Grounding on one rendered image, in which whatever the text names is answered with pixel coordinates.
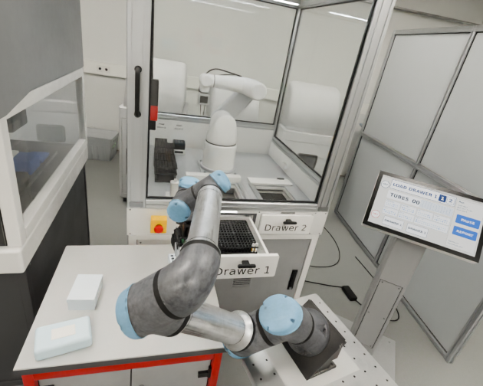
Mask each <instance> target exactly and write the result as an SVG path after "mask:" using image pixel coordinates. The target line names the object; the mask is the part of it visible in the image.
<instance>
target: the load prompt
mask: <svg viewBox="0 0 483 386"><path fill-rule="evenodd" d="M390 188H392V189H395V190H398V191H403V192H405V193H408V194H411V195H415V196H419V197H421V198H426V199H429V200H432V201H437V202H439V203H442V204H446V205H449V206H452V207H454V206H455V203H456V199H457V198H456V197H454V196H451V195H446V194H443V193H440V192H437V191H432V190H429V189H426V188H421V187H419V186H415V185H411V184H408V183H405V182H400V181H397V180H394V179H393V180H392V182H391V185H390Z"/></svg>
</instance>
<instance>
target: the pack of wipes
mask: <svg viewBox="0 0 483 386"><path fill-rule="evenodd" d="M91 345H92V333H91V325H90V317H89V316H84V317H80V318H76V319H71V320H67V321H64V322H58V323H55V324H51V325H45V326H42V327H38V328H36V330H35V336H34V359H35V360H36V361H40V360H43V359H46V358H51V357H54V356H57V355H62V354H64V353H68V352H72V351H75V350H78V349H81V348H86V347H89V346H91Z"/></svg>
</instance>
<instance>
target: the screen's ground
mask: <svg viewBox="0 0 483 386"><path fill-rule="evenodd" d="M382 179H383V180H387V181H389V182H392V180H393V179H394V180H397V181H400V182H405V183H408V184H411V185H415V186H419V187H421V188H426V189H429V190H432V191H437V192H440V193H443V194H446V195H451V196H454V197H456V198H457V199H456V203H455V206H454V207H452V206H449V205H446V204H442V203H439V202H437V201H432V200H429V199H426V198H421V197H419V196H415V195H411V194H408V193H405V192H403V191H398V190H395V189H392V188H389V189H387V188H382V187H379V189H378V192H377V194H376V198H375V201H374V203H373V207H372V209H376V210H378V211H381V212H382V209H383V206H384V203H385V200H386V199H389V200H392V201H396V202H399V203H402V204H406V205H408V206H412V207H414V208H418V209H422V210H424V211H428V212H432V213H434V214H438V215H441V216H444V217H447V218H451V221H450V225H449V228H448V233H447V234H445V233H442V232H440V231H436V230H433V229H430V228H427V227H424V228H426V229H429V231H428V234H427V237H426V238H424V237H420V236H417V235H414V234H411V233H408V232H406V226H407V224H408V223H410V224H414V223H412V222H409V221H405V222H404V225H403V227H402V230H399V229H396V228H394V227H390V226H387V225H385V224H382V222H383V218H384V215H386V216H389V217H391V218H395V217H393V216H390V215H388V214H384V213H380V216H379V219H377V218H373V217H370V216H369V219H368V221H370V222H373V223H375V224H379V225H382V226H384V227H387V228H390V229H393V230H395V231H399V232H402V233H404V234H408V235H411V236H413V237H417V238H420V239H423V240H427V241H429V242H432V243H434V244H438V245H441V246H443V247H447V248H449V249H452V250H456V251H458V252H461V253H464V254H467V255H470V256H473V257H474V256H475V253H476V250H477V246H478V241H479V237H480V234H481V229H482V225H483V203H482V202H479V201H474V200H471V199H468V198H463V197H460V196H457V195H453V194H449V193H447V192H443V191H439V190H436V189H433V188H428V187H426V186H422V185H417V184H415V183H412V182H407V181H403V180H401V179H397V178H393V177H390V176H387V175H383V178H382ZM412 197H415V198H419V199H422V200H425V201H430V202H432V203H436V204H440V205H443V206H446V207H448V208H453V209H454V211H453V214H452V216H451V217H449V216H446V215H444V214H440V213H436V212H434V211H430V210H426V209H424V208H420V207H416V206H414V205H411V201H412ZM457 214H460V215H463V216H466V217H469V218H473V219H476V220H479V221H481V223H480V227H479V230H478V229H475V228H472V227H468V226H465V225H462V224H458V223H455V219H456V216H457ZM395 219H399V218H395ZM399 220H401V221H404V220H402V219H399ZM414 225H417V226H420V227H423V226H421V225H418V224H414ZM454 225H455V226H458V227H462V228H464V229H468V230H470V231H474V232H477V233H478V236H477V239H476V242H475V241H473V240H469V239H466V238H463V237H459V236H457V235H454V234H452V230H453V227H454Z"/></svg>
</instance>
